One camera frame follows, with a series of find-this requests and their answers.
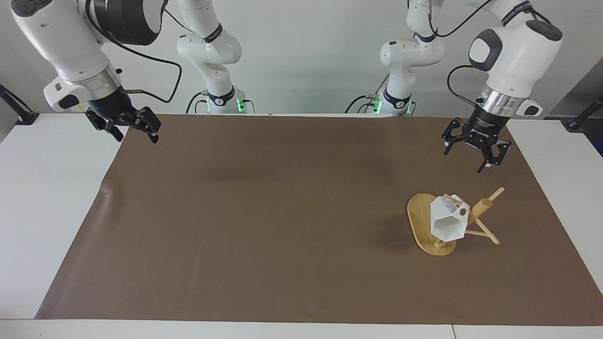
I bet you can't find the black stand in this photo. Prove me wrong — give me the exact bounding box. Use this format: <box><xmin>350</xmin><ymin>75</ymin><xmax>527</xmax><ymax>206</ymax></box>
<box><xmin>0</xmin><ymin>84</ymin><xmax>40</xmax><ymax>126</ymax></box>
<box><xmin>564</xmin><ymin>94</ymin><xmax>603</xmax><ymax>133</ymax></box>

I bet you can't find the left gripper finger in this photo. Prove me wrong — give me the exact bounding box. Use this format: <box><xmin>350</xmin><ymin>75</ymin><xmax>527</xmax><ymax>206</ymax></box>
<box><xmin>476</xmin><ymin>140</ymin><xmax>513</xmax><ymax>174</ymax></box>
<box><xmin>441</xmin><ymin>117</ymin><xmax>472</xmax><ymax>156</ymax></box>

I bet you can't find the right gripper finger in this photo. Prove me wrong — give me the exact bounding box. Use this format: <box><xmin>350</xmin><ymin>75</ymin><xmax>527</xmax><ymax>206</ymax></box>
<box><xmin>85</xmin><ymin>111</ymin><xmax>125</xmax><ymax>143</ymax></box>
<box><xmin>123</xmin><ymin>107</ymin><xmax>162</xmax><ymax>144</ymax></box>

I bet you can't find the wooden cup rack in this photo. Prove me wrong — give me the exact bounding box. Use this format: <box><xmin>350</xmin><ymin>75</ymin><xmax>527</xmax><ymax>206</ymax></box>
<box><xmin>407</xmin><ymin>186</ymin><xmax>505</xmax><ymax>257</ymax></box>

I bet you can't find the black cable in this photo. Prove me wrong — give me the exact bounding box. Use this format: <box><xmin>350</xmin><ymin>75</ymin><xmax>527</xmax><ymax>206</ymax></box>
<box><xmin>345</xmin><ymin>74</ymin><xmax>392</xmax><ymax>114</ymax></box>
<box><xmin>185</xmin><ymin>91</ymin><xmax>209</xmax><ymax>114</ymax></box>
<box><xmin>424</xmin><ymin>0</ymin><xmax>552</xmax><ymax>39</ymax></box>
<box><xmin>85</xmin><ymin>9</ymin><xmax>183</xmax><ymax>104</ymax></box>
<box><xmin>446</xmin><ymin>65</ymin><xmax>484</xmax><ymax>105</ymax></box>
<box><xmin>163</xmin><ymin>7</ymin><xmax>196</xmax><ymax>35</ymax></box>

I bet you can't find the white faceted cup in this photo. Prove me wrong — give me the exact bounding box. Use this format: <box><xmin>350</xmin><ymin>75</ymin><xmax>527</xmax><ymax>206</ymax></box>
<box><xmin>429</xmin><ymin>194</ymin><xmax>471</xmax><ymax>242</ymax></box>

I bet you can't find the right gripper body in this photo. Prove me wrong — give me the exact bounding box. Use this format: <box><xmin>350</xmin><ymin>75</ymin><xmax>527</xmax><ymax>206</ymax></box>
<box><xmin>85</xmin><ymin>89</ymin><xmax>138</xmax><ymax>122</ymax></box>

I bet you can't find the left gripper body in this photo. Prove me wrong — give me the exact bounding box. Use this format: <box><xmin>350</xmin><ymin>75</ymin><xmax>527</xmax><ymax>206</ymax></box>
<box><xmin>464</xmin><ymin>105</ymin><xmax>511</xmax><ymax>149</ymax></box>

